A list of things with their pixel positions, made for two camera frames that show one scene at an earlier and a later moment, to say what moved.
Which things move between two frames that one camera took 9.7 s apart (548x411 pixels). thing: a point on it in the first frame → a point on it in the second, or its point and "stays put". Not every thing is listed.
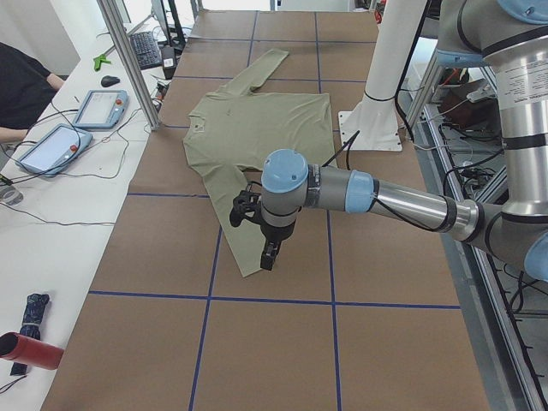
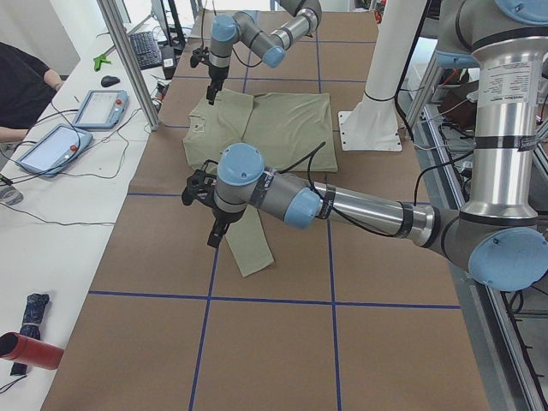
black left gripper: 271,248 → 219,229
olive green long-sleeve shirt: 229,136 stays put
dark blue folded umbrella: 34,308 stays put
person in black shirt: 24,88 stays put
